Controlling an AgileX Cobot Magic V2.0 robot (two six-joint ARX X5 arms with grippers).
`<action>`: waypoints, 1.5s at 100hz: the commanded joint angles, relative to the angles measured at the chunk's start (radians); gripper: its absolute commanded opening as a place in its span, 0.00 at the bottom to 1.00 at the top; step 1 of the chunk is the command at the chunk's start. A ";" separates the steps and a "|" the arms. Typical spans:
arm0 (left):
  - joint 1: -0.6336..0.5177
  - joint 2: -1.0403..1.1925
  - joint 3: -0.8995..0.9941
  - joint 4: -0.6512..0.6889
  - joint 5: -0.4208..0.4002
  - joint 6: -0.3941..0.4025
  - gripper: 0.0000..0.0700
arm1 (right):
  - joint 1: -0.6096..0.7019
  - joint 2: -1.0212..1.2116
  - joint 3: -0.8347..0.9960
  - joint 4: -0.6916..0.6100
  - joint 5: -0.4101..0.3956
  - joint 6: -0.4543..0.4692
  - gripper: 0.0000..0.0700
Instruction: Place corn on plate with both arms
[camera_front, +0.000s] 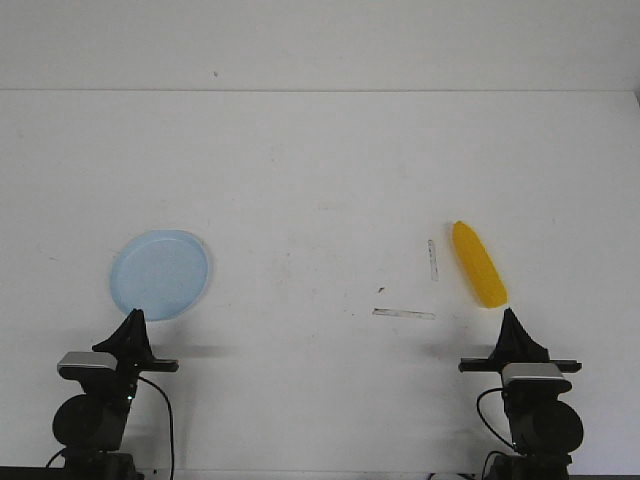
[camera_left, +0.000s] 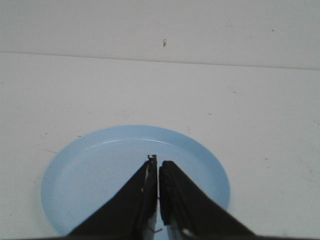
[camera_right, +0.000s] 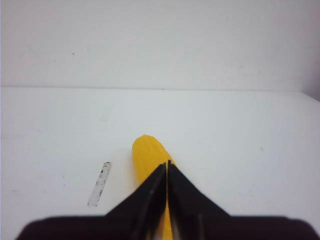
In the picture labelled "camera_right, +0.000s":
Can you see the clear tape strip vertical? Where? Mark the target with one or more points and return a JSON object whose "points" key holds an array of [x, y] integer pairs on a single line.
{"points": [[98, 188]]}

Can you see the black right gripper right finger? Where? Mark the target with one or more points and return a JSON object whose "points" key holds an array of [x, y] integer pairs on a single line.
{"points": [[191, 212]]}

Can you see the yellow corn cob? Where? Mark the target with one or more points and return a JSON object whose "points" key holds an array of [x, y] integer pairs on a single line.
{"points": [[147, 154]]}

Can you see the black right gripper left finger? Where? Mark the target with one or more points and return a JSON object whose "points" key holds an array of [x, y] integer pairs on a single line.
{"points": [[138, 216]]}

